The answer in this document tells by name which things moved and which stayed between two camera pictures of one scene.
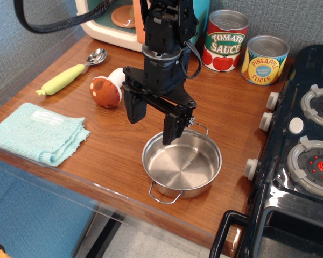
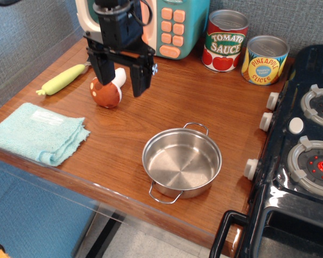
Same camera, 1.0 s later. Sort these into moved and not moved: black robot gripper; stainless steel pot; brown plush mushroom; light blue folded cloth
Moved: black robot gripper
Not moved: stainless steel pot; light blue folded cloth; brown plush mushroom
